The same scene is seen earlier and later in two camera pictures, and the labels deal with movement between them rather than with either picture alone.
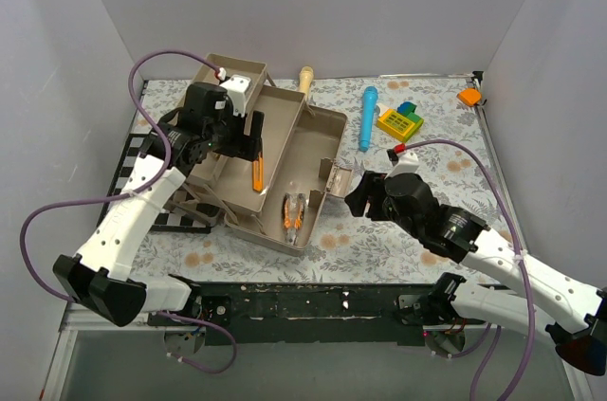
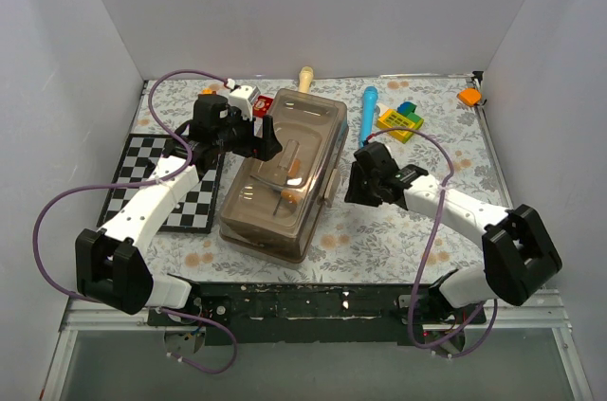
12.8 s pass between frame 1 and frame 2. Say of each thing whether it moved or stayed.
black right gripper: moved
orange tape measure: stayed
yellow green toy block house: stayed
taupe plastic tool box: moved
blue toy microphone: stayed
